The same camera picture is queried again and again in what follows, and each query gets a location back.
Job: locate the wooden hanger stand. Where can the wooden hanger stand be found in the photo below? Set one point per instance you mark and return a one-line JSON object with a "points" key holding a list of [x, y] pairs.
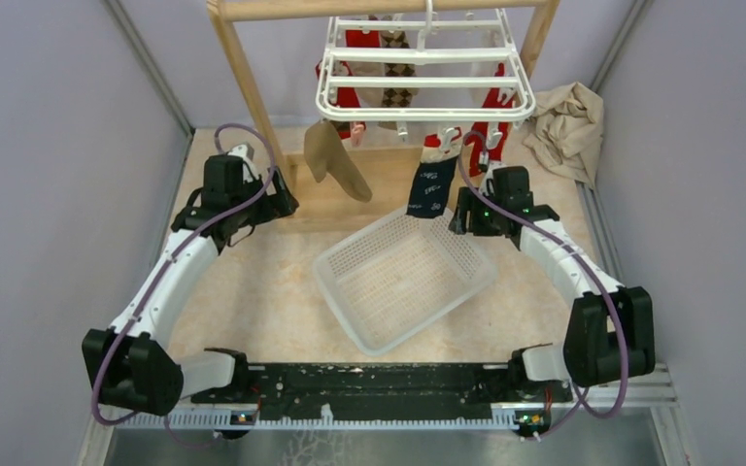
{"points": [[273, 49]]}

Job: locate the tan brown sock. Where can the tan brown sock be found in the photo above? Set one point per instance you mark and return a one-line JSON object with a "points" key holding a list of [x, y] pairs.
{"points": [[325, 155]]}

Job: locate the red santa sock left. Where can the red santa sock left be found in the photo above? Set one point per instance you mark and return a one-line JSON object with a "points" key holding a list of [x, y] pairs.
{"points": [[355, 97]]}

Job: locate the white plastic basket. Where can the white plastic basket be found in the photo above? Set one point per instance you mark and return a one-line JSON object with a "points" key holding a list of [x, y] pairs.
{"points": [[396, 276]]}

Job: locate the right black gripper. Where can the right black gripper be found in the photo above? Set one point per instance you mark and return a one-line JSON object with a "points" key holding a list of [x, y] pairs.
{"points": [[468, 200]]}

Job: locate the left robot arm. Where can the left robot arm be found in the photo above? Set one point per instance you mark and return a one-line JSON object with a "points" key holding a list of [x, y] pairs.
{"points": [[127, 363]]}

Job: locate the beige crumpled cloth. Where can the beige crumpled cloth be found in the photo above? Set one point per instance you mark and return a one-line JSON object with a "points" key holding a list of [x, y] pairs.
{"points": [[567, 132]]}

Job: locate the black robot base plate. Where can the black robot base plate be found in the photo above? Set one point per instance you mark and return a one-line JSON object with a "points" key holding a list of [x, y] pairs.
{"points": [[384, 396]]}

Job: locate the navy santa sock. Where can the navy santa sock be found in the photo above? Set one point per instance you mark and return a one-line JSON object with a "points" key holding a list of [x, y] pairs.
{"points": [[432, 181]]}

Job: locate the red sock right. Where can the red sock right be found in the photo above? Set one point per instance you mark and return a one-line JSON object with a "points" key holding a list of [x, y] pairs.
{"points": [[489, 137]]}

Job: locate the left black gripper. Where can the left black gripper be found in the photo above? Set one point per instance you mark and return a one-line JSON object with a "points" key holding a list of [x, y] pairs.
{"points": [[272, 206]]}

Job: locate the brown argyle sock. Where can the brown argyle sock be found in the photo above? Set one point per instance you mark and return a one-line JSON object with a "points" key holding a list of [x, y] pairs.
{"points": [[397, 97]]}

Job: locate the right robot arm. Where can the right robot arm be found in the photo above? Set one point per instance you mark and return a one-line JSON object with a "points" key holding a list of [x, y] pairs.
{"points": [[610, 330]]}

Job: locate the white clip drying hanger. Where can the white clip drying hanger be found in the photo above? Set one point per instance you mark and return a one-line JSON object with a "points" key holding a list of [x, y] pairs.
{"points": [[458, 59]]}

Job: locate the pink clothespin clip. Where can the pink clothespin clip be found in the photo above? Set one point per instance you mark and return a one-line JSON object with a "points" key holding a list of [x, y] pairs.
{"points": [[357, 132]]}

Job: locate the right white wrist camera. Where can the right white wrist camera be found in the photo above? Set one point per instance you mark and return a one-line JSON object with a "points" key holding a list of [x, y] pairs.
{"points": [[487, 168]]}

